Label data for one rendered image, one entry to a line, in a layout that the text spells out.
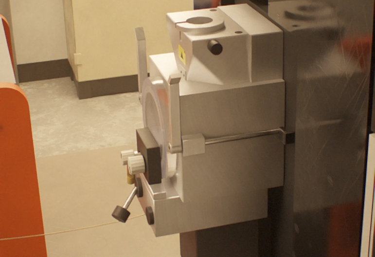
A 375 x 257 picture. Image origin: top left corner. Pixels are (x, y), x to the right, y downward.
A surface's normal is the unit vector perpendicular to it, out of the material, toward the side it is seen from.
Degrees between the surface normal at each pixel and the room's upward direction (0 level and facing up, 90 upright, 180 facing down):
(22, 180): 90
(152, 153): 90
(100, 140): 0
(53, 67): 90
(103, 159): 0
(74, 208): 0
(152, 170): 90
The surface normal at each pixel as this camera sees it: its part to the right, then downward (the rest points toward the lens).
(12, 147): 0.27, 0.37
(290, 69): -0.96, 0.14
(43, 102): -0.03, -0.92
